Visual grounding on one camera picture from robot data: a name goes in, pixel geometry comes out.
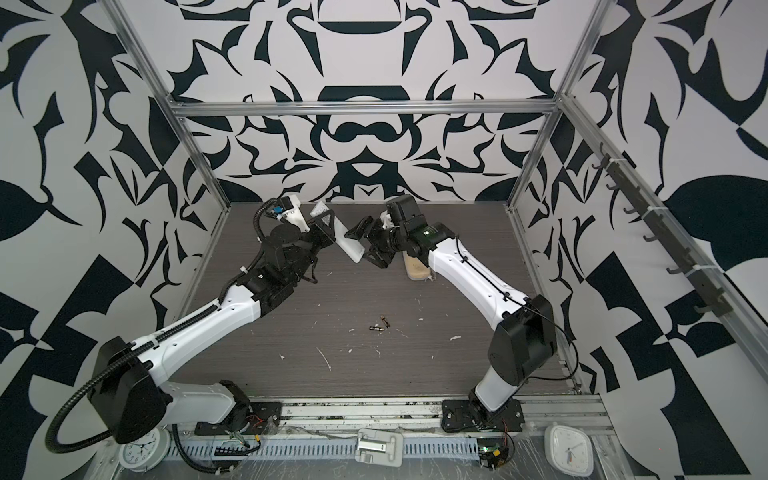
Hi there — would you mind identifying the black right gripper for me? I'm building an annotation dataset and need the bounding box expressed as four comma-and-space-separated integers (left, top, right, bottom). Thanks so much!
345, 216, 411, 268

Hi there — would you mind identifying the white remote control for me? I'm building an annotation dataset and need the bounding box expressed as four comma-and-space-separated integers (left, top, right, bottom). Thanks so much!
310, 201, 365, 263

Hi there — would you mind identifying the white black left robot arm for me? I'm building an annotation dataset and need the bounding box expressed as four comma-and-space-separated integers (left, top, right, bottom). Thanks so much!
83, 211, 340, 444

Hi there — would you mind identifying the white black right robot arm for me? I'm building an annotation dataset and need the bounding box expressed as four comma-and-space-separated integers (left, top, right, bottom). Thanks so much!
345, 195, 558, 433

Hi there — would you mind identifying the beige oblong sponge block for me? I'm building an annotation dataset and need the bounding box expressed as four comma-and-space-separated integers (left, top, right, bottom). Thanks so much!
403, 252, 432, 281

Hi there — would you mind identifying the small circuit board green LED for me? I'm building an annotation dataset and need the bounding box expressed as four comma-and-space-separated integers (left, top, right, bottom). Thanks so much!
478, 437, 516, 470

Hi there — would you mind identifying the round white alarm clock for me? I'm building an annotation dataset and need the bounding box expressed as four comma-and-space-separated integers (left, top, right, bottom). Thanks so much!
118, 428, 171, 473

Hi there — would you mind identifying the square white clock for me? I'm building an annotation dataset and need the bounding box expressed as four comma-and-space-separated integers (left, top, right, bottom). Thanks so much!
544, 424, 595, 478

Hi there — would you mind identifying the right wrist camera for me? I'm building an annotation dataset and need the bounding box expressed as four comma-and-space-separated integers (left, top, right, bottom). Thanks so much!
375, 211, 396, 235

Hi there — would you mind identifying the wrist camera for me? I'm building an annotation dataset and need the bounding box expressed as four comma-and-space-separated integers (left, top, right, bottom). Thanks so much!
269, 194, 310, 233
375, 211, 396, 235

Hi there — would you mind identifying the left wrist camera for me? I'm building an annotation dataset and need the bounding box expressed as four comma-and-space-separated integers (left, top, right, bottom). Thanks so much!
269, 194, 310, 233

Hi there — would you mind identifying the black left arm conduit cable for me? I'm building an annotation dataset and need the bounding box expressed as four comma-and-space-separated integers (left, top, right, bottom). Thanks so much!
44, 197, 283, 475

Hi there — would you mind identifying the white bracket plate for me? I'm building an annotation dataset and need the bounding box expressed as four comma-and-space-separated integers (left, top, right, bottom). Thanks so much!
355, 429, 405, 468

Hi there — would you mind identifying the white slotted cable duct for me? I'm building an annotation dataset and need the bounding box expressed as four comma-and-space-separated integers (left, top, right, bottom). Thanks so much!
182, 437, 480, 461

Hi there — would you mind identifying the black wall hook rail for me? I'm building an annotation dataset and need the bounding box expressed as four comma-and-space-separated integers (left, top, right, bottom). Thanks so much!
595, 147, 734, 317

